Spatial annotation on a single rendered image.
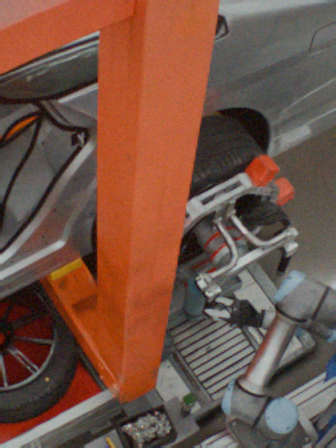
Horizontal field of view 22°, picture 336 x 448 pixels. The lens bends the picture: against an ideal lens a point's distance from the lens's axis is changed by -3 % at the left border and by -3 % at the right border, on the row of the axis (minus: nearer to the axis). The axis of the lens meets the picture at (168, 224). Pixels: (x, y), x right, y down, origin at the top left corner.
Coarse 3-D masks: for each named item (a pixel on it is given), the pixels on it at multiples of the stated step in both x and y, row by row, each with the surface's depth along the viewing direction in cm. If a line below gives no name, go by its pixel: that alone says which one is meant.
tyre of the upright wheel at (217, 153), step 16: (208, 128) 313; (224, 128) 317; (240, 128) 325; (208, 144) 309; (224, 144) 311; (240, 144) 315; (256, 144) 327; (208, 160) 306; (224, 160) 306; (240, 160) 309; (192, 176) 302; (208, 176) 303; (224, 176) 310; (192, 192) 306; (192, 256) 354
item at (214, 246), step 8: (200, 224) 325; (224, 224) 324; (200, 232) 325; (208, 232) 322; (216, 232) 322; (232, 232) 323; (200, 240) 325; (208, 240) 322; (216, 240) 321; (240, 240) 322; (208, 248) 323; (216, 248) 320; (224, 248) 319; (240, 248) 320; (208, 256) 325; (216, 256) 321; (224, 256) 319; (240, 256) 318; (216, 264) 322; (224, 264) 319; (240, 272) 328
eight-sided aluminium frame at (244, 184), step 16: (240, 176) 310; (208, 192) 306; (224, 192) 311; (240, 192) 307; (256, 192) 316; (272, 192) 325; (192, 208) 303; (208, 208) 303; (192, 224) 306; (176, 272) 346; (192, 272) 346
